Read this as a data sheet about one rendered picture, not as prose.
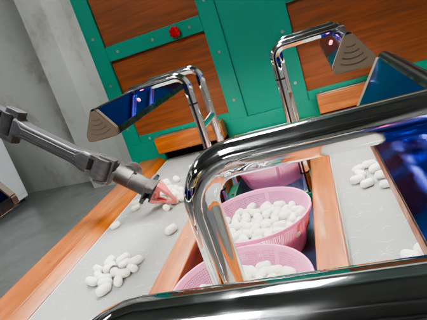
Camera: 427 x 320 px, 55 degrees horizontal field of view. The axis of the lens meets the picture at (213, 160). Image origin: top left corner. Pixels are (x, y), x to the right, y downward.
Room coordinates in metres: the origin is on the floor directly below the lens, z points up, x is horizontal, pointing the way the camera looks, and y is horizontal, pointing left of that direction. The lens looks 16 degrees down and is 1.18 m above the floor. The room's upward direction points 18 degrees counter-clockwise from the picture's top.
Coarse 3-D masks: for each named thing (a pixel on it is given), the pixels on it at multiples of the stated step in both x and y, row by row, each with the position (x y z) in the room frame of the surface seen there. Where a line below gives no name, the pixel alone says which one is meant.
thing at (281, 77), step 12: (324, 24) 1.13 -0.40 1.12; (336, 24) 0.98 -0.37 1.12; (288, 36) 1.15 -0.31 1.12; (300, 36) 1.00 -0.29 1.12; (312, 36) 0.99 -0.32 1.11; (324, 36) 0.99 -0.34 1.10; (276, 48) 1.01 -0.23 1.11; (276, 60) 1.02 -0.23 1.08; (276, 72) 1.02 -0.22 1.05; (288, 84) 1.16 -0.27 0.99; (288, 96) 1.02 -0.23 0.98; (288, 108) 1.02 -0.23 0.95; (288, 120) 1.02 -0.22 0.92; (300, 168) 1.03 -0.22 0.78; (312, 204) 1.01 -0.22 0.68
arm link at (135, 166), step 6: (102, 156) 1.21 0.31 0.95; (108, 156) 1.23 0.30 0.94; (114, 162) 1.20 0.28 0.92; (120, 162) 1.26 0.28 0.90; (132, 162) 1.30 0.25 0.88; (114, 168) 1.22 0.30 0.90; (132, 168) 1.25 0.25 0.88; (138, 168) 1.27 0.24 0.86; (96, 180) 1.21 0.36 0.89; (108, 180) 1.20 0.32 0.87
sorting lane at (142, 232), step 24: (168, 168) 1.60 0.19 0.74; (120, 216) 1.24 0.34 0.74; (144, 216) 1.17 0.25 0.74; (168, 216) 1.11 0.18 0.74; (120, 240) 1.05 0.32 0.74; (144, 240) 1.00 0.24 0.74; (168, 240) 0.95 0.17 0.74; (144, 264) 0.87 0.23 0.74; (72, 288) 0.86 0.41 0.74; (96, 288) 0.83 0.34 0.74; (120, 288) 0.79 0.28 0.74; (144, 288) 0.76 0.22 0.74; (48, 312) 0.79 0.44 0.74; (72, 312) 0.76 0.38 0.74; (96, 312) 0.73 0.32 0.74
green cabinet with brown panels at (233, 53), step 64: (128, 0) 1.73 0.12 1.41; (192, 0) 1.66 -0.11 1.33; (256, 0) 1.58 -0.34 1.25; (320, 0) 1.52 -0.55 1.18; (384, 0) 1.46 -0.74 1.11; (128, 64) 1.76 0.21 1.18; (192, 64) 1.68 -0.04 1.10; (256, 64) 1.60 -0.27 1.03; (320, 64) 1.54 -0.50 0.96; (128, 128) 1.77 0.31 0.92
